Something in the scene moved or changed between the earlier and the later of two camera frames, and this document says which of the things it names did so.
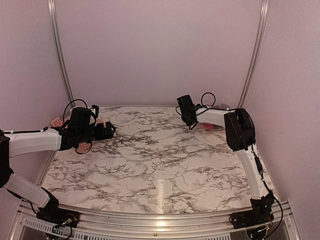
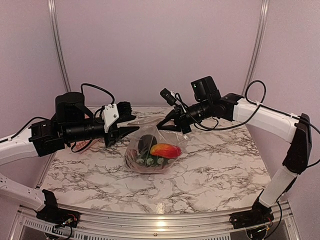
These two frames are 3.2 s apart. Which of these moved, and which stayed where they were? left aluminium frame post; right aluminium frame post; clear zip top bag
Moved: clear zip top bag
Stayed: right aluminium frame post; left aluminium frame post
